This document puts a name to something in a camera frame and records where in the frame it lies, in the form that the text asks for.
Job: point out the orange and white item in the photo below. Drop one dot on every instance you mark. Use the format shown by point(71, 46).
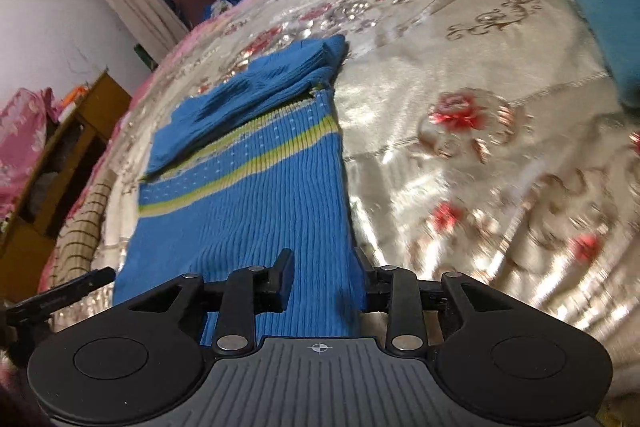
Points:
point(75, 96)

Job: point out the teal folded cloth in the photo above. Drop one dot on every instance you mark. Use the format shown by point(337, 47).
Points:
point(605, 7)

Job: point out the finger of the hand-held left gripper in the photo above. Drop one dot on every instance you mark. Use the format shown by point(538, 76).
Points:
point(75, 288)

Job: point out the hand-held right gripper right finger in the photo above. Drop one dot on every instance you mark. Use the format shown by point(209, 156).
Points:
point(364, 277)

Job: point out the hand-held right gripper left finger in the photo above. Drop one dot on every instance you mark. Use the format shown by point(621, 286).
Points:
point(285, 274)

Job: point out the grey clothes pile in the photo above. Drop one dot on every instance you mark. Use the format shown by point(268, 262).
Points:
point(55, 167)

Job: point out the blue knitted striped sweater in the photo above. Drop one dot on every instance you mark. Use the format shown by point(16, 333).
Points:
point(250, 217)

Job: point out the floral satin bedspread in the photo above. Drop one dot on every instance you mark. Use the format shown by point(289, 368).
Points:
point(450, 57)

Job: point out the pink floral quilt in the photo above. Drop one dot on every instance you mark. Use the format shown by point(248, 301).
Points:
point(20, 142)

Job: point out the wooden bedside cabinet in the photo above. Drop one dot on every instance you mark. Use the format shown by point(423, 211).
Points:
point(102, 107)

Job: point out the green bottle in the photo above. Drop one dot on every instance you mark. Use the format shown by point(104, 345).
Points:
point(141, 57)

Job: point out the beige checked folded cloth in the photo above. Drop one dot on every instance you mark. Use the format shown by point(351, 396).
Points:
point(80, 227)

